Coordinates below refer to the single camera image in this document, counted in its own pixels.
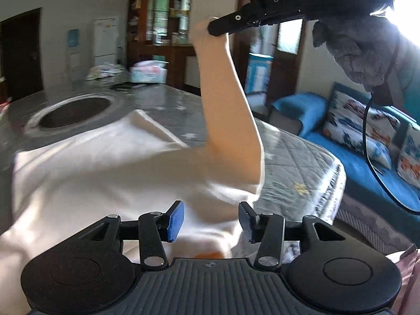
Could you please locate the white water dispenser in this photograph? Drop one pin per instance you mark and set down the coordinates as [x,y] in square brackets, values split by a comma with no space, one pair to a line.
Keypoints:
[73,67]

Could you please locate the dark wooden door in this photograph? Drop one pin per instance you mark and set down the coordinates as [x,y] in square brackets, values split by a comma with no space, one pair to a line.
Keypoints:
[23,55]

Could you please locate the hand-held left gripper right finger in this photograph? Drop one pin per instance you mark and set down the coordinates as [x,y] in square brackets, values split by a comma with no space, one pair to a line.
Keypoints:
[249,224]

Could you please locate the blue water bottle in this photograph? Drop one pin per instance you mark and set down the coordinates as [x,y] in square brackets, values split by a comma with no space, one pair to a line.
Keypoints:
[73,37]

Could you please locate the black notebook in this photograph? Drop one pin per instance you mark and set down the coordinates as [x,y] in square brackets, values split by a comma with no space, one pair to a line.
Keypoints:
[128,86]

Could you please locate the brown door with window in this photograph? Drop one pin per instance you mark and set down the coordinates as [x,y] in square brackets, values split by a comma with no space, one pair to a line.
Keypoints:
[288,72]

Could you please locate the blue white cabinet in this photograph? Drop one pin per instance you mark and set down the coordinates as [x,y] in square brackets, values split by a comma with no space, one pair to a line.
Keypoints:
[259,72]

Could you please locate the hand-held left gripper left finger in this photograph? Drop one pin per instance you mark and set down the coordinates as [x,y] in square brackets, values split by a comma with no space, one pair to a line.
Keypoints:
[175,223]

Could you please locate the cream long sleeve top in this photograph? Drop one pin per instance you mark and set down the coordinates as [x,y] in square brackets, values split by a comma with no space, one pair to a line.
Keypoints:
[98,170]

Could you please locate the pile of printed clothes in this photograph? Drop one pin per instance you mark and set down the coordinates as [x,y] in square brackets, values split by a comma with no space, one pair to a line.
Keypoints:
[105,71]

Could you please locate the blue covered sofa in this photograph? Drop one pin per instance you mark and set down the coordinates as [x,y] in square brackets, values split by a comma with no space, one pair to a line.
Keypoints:
[354,177]

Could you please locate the person's right hand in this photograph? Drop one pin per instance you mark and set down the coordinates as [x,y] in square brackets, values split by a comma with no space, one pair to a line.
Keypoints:
[364,49]

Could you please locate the butterfly print cushion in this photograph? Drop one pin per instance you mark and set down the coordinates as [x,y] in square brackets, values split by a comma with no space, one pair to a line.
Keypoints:
[410,157]
[351,121]

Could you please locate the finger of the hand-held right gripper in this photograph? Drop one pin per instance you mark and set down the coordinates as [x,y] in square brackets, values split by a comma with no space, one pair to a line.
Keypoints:
[236,23]

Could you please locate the tall wooden shelf cabinet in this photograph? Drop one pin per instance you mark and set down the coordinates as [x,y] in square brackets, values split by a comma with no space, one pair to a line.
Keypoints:
[141,13]

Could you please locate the tissue pack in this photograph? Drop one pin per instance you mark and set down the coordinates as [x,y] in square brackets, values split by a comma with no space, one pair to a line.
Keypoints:
[147,73]

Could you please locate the round black cooktop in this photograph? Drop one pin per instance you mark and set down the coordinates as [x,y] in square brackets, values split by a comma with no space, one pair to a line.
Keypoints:
[75,111]

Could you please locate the white refrigerator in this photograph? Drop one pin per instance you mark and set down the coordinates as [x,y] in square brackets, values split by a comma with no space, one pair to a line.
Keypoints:
[105,39]

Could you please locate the pink cloth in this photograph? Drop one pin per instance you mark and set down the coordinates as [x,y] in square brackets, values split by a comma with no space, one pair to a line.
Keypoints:
[407,279]

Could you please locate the dark wooden doorway frame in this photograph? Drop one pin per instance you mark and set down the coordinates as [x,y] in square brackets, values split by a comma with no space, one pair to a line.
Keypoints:
[244,23]

